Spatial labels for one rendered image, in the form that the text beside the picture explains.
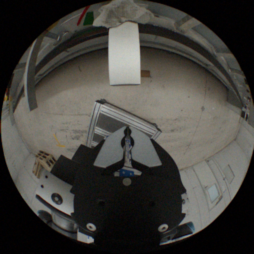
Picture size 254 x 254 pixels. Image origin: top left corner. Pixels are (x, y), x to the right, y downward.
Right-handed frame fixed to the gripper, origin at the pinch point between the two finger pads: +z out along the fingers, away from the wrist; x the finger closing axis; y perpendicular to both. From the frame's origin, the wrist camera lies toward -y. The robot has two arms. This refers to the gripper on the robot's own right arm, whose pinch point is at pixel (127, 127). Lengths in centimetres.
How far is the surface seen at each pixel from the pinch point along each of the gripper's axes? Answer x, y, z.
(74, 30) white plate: -18.1, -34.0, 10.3
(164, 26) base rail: 13.8, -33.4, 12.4
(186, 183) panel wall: 177, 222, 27
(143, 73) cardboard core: 17, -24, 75
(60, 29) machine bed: -38, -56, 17
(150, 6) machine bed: 12, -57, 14
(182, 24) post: 19.2, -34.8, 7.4
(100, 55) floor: -32, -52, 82
